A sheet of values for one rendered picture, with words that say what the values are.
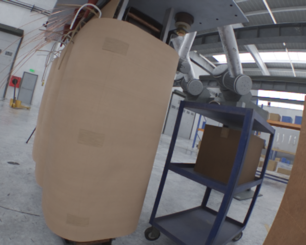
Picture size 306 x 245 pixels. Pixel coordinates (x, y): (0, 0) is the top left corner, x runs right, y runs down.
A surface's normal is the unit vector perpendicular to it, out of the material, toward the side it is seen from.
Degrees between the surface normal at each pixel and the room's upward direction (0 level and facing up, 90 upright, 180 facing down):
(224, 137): 90
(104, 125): 90
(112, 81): 90
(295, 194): 90
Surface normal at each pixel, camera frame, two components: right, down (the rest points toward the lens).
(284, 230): -0.75, -0.19
